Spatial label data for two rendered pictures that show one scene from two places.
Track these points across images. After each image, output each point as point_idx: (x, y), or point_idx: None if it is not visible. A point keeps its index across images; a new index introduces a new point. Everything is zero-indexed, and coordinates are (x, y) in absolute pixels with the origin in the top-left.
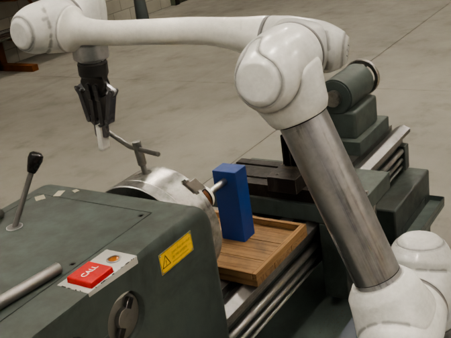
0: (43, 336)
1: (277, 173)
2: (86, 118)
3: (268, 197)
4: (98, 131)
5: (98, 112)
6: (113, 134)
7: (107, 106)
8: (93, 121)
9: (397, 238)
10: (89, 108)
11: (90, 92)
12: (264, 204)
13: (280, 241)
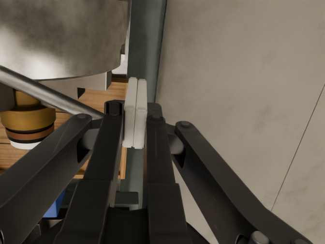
0: None
1: (31, 233)
2: (196, 128)
3: (61, 207)
4: (131, 99)
5: (117, 143)
6: (97, 118)
7: (35, 163)
8: (155, 122)
9: None
10: (189, 165)
11: (148, 226)
12: (66, 200)
13: (7, 148)
